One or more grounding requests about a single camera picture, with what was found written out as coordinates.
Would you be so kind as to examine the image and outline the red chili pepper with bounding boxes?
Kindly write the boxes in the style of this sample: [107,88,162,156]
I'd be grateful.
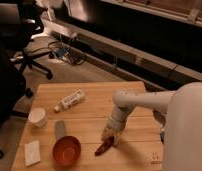
[95,136,114,156]

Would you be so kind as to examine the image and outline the white paper cup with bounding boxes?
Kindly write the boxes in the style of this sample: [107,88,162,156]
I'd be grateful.
[28,108,47,128]

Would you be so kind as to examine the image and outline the white plastic bottle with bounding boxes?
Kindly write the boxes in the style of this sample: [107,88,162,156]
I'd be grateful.
[54,90,85,113]

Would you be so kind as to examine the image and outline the black office chair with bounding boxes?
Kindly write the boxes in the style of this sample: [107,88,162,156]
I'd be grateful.
[0,0,53,159]

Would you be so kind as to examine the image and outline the black floor cables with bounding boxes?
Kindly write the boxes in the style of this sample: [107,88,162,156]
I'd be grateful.
[25,34,88,67]

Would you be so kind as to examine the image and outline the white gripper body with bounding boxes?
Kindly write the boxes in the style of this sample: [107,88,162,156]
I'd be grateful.
[104,116,126,137]

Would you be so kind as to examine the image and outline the blue power strip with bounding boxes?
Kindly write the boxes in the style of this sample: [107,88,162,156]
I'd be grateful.
[55,48,68,59]

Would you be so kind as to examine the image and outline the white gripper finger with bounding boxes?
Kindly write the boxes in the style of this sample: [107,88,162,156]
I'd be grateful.
[113,134,121,146]
[101,130,109,140]

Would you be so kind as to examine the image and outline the white folded napkin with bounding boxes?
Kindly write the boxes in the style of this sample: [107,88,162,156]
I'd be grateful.
[24,140,41,167]

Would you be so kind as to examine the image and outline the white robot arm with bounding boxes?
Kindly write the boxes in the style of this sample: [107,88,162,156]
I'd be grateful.
[102,82,202,171]

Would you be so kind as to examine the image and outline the brown ceramic bowl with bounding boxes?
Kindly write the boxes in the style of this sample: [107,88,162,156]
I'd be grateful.
[52,136,81,167]

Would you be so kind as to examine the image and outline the grey rectangular block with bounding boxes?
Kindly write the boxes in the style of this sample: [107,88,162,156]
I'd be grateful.
[55,120,66,140]

